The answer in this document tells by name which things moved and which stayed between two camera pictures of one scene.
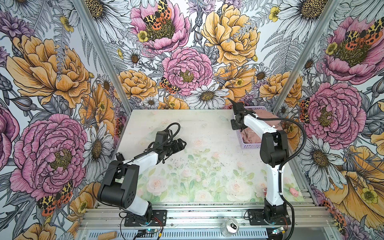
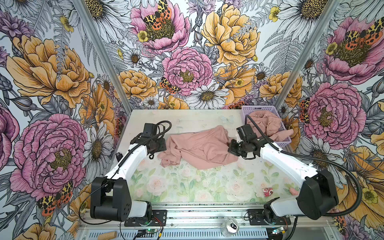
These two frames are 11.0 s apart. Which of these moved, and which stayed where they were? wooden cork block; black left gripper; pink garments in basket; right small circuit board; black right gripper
Moved: black left gripper; black right gripper
Stayed: pink garments in basket; wooden cork block; right small circuit board
